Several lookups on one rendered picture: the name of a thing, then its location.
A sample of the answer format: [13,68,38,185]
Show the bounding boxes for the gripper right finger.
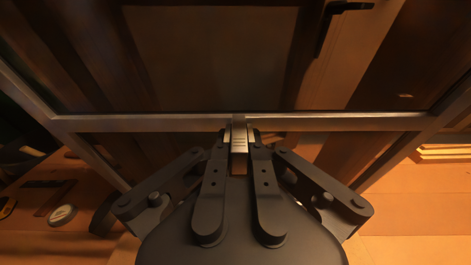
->
[247,123,375,249]

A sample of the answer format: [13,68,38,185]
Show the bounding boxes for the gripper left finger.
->
[110,123,232,248]

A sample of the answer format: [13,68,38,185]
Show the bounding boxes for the grey screen pull tab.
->
[231,114,250,176]

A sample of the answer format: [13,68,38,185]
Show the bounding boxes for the black stay bar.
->
[88,189,123,237]

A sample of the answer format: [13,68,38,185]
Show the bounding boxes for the dark brown window sash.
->
[50,0,332,177]

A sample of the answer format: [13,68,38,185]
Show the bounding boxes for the round white dial red line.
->
[47,203,79,228]

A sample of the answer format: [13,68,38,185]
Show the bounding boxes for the pale wood strips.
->
[407,143,471,165]

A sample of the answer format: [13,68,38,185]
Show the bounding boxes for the yellow tape measure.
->
[0,196,18,221]

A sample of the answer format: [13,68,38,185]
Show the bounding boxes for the pale handled screwdriver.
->
[18,145,48,158]

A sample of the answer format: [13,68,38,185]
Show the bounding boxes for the black cockspur handle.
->
[313,0,376,59]

